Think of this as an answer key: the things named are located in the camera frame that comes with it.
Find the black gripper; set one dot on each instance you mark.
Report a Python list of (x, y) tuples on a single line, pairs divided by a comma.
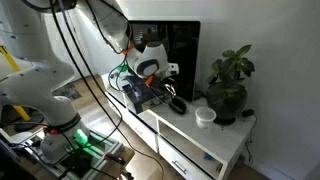
[(161, 86)]

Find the green potted plant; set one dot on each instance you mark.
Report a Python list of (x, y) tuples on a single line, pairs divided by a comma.
[(230, 90)]

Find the yellow metal stand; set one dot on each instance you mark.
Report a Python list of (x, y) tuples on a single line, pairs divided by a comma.
[(8, 58)]

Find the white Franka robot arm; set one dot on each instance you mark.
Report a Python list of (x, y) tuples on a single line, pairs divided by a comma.
[(33, 83)]

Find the dark door mat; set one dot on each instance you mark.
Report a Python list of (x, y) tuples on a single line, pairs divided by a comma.
[(68, 90)]

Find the black flat screen TV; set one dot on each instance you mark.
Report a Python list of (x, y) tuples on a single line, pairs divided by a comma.
[(183, 50)]

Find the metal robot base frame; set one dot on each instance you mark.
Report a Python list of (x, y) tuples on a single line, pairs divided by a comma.
[(100, 153)]

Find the black power adapter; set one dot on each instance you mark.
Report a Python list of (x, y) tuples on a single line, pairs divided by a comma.
[(247, 112)]

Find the small blue object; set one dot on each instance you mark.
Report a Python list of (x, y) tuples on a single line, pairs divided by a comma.
[(208, 156)]

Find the clear plastic lidded container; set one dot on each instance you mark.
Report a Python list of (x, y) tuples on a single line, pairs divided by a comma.
[(205, 116)]

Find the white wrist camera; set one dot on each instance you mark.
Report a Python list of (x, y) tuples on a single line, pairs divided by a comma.
[(173, 69)]

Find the black glasses pouch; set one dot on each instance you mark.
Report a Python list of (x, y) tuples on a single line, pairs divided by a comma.
[(178, 105)]

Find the green plastic basket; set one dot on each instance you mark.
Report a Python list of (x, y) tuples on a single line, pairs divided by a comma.
[(122, 68)]

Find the black bulky case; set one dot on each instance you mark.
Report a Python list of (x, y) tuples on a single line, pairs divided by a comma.
[(10, 163)]

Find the white TV stand cabinet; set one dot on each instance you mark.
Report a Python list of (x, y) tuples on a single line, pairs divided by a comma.
[(186, 133)]

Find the grey black printer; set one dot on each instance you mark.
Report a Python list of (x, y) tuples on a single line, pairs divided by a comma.
[(140, 98)]

